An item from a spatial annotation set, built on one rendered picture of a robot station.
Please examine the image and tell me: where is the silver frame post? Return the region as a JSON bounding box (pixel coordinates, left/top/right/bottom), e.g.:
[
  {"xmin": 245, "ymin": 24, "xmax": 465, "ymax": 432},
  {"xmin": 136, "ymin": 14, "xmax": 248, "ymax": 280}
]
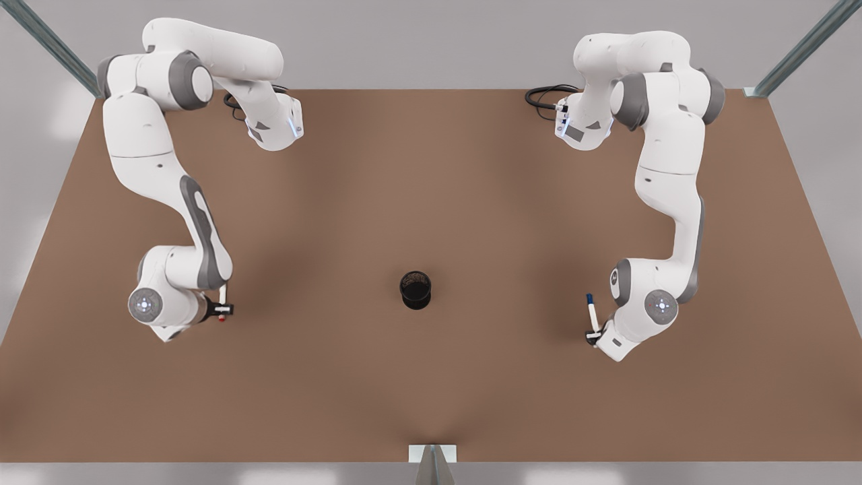
[
  {"xmin": 408, "ymin": 443, "xmax": 458, "ymax": 485},
  {"xmin": 0, "ymin": 0, "xmax": 106, "ymax": 100},
  {"xmin": 743, "ymin": 0, "xmax": 862, "ymax": 100}
]

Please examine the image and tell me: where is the black mesh pen holder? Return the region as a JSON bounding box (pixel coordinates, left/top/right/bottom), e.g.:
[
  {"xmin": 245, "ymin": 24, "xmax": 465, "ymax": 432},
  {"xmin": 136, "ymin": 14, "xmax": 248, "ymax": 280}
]
[{"xmin": 399, "ymin": 271, "xmax": 434, "ymax": 311}]

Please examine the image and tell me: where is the black cable loop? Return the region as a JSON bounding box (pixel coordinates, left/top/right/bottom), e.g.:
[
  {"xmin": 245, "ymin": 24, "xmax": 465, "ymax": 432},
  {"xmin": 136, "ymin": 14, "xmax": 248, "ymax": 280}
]
[
  {"xmin": 223, "ymin": 84, "xmax": 291, "ymax": 123},
  {"xmin": 525, "ymin": 84, "xmax": 582, "ymax": 123}
]

